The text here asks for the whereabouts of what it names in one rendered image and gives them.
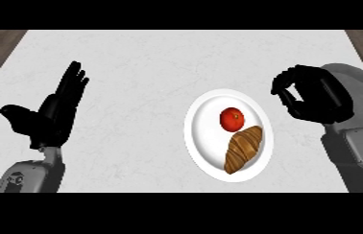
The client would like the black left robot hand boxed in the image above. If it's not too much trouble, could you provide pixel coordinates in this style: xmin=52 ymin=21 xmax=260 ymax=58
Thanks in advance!
xmin=0 ymin=60 xmax=92 ymax=151

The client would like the red tomato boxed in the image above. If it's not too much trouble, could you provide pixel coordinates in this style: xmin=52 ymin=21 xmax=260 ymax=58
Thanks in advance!
xmin=219 ymin=106 xmax=247 ymax=133

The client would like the brown croissant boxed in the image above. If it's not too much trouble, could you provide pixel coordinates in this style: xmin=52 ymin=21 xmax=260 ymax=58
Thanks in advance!
xmin=224 ymin=125 xmax=265 ymax=176

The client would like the white oval plate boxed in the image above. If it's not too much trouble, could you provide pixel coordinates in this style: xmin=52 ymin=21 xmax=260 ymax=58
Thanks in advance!
xmin=184 ymin=88 xmax=275 ymax=183

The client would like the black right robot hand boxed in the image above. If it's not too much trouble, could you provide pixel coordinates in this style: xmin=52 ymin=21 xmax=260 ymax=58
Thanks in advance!
xmin=271 ymin=63 xmax=356 ymax=125

